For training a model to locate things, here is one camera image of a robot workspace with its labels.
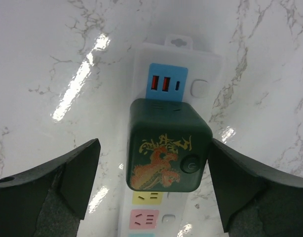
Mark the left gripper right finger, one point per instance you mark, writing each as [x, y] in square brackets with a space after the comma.
[254, 199]

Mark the dark green cube plug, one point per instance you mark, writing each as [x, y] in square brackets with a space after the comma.
[168, 145]

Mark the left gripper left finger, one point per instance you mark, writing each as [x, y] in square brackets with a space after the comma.
[51, 199]

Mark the white power strip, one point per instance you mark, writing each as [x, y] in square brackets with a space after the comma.
[173, 72]

